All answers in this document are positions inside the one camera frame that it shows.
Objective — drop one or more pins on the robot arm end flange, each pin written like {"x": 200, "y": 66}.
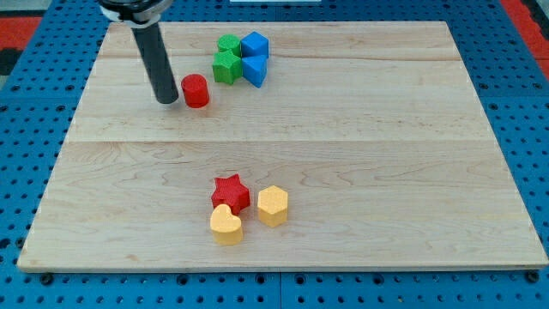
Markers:
{"x": 134, "y": 13}

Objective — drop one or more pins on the green cylinder block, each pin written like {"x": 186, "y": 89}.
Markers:
{"x": 229, "y": 43}

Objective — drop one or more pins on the red star block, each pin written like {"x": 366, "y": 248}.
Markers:
{"x": 231, "y": 192}

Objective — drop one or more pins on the red cylinder block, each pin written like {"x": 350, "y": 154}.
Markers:
{"x": 195, "y": 90}

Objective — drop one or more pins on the yellow heart block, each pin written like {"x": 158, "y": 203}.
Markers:
{"x": 226, "y": 227}

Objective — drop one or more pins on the blue triangle block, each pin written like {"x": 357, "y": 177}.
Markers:
{"x": 255, "y": 69}

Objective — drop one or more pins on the wooden board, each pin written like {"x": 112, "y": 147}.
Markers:
{"x": 374, "y": 129}

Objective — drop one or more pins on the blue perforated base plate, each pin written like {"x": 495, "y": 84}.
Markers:
{"x": 43, "y": 89}

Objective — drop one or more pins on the green star block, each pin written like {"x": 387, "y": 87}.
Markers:
{"x": 227, "y": 67}

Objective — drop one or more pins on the blue cube block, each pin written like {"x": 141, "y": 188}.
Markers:
{"x": 254, "y": 44}

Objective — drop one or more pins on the yellow hexagon block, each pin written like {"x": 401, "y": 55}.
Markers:
{"x": 272, "y": 204}

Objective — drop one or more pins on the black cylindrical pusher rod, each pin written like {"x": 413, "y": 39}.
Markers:
{"x": 154, "y": 56}

